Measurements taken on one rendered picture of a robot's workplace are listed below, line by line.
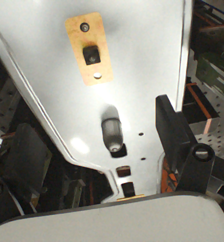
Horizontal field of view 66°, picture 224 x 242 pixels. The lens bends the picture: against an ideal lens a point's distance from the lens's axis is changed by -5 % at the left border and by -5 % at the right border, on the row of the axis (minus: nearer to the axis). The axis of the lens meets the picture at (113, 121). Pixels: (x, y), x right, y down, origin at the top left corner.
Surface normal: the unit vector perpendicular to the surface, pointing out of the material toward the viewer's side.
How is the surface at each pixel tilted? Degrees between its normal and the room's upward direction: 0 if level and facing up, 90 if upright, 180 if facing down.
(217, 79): 78
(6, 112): 0
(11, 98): 0
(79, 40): 0
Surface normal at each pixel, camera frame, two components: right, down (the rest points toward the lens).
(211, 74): -0.94, 0.34
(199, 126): 0.11, 0.72
